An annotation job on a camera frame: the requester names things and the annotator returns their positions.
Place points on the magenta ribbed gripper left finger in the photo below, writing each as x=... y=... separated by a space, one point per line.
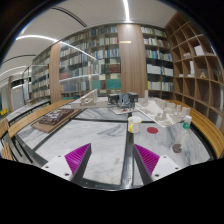
x=71 y=165

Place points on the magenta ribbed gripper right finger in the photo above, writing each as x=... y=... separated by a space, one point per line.
x=151 y=166

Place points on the clear plastic water bottle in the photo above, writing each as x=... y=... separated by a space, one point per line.
x=184 y=133

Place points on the red round coaster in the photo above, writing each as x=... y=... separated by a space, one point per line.
x=152 y=130

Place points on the brown architectural model board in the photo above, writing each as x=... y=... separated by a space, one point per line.
x=54 y=119

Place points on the white city block model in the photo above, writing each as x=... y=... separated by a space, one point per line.
x=162 y=112

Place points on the white building model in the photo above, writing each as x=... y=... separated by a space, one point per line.
x=90 y=100

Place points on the dark grey house model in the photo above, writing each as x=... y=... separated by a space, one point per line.
x=123 y=100

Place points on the right book-filled bookshelf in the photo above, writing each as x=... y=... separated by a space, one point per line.
x=159 y=63

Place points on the large book-filled bookshelf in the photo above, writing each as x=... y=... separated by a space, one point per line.
x=90 y=60

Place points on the wooden lattice display shelf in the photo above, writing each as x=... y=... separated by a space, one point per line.
x=198 y=72

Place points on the white mug yellow handle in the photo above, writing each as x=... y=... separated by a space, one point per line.
x=134 y=124

